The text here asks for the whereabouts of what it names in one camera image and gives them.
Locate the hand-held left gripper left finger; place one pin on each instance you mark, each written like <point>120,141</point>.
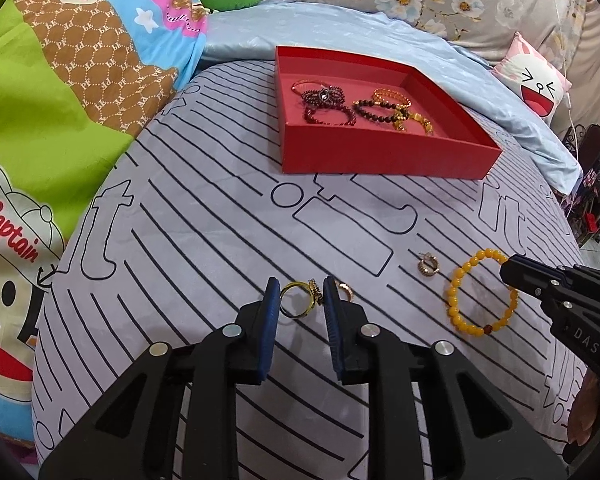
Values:
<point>270,335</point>

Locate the black metal rack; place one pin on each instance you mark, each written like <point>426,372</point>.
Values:
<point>592,145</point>

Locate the red cardboard box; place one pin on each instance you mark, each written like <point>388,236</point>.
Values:
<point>380,150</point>

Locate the gold hoop earring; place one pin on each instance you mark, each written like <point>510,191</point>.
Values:
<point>344,290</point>
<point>426,263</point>

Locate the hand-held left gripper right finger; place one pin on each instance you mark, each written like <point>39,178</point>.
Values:
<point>332,335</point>

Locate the gold leaf cuff bangle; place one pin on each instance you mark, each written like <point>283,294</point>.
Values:
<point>387,94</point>

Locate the laughing cat face pillow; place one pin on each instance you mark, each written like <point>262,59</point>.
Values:
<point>535,80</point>

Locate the rose gold bangle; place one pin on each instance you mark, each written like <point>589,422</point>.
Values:
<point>305,85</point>

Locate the light blue sheet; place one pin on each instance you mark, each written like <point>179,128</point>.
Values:
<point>480,75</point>

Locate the person's right hand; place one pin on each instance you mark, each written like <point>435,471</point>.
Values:
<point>587,405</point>

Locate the cartoon monkey blanket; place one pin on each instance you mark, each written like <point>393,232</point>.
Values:
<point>45,110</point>

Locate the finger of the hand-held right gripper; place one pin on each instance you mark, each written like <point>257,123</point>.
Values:
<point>522,282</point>
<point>535,266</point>

